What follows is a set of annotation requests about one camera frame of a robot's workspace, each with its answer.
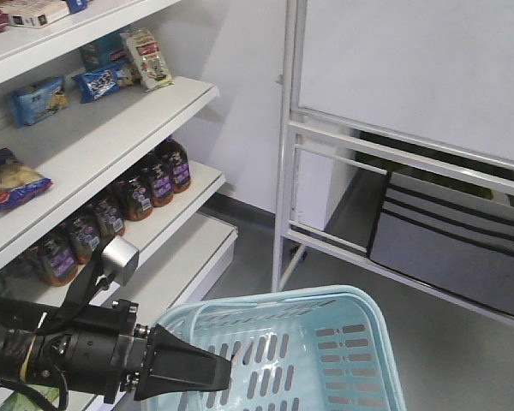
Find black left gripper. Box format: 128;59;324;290
33;300;231;403

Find light blue plastic basket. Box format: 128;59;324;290
141;285;406;411

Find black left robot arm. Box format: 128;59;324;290
0;297;231;404

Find blue cracker bag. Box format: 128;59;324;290
0;148;52;212

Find white metal shelf unit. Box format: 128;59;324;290
0;0;241;411

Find grey fabric organizer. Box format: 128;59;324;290
368;173;514;317

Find white rolling rack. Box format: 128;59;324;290
275;1;514;327

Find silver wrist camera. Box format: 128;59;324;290
101;236;140;286

